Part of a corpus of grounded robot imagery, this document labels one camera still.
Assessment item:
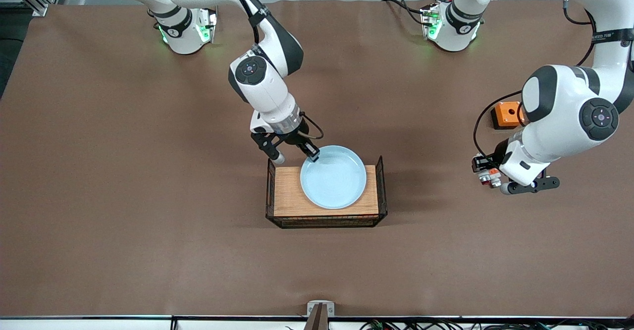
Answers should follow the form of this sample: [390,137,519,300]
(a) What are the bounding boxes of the orange button box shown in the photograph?
[490,101,525,130]

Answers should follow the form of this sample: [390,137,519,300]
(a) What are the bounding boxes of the black left arm base cable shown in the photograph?
[381,0,428,26]

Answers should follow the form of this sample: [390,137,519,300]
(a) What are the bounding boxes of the brown table cover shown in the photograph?
[0,0,634,319]

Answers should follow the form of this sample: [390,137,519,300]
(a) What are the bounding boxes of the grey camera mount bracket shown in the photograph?
[303,300,335,330]

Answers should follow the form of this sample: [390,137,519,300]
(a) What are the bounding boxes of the black wire shelf wooden top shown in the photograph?
[265,155,388,229]

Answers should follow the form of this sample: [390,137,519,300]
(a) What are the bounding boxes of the black cable bundle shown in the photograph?
[361,319,634,330]

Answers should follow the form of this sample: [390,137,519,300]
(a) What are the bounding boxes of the light blue round plate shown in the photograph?
[300,145,368,210]

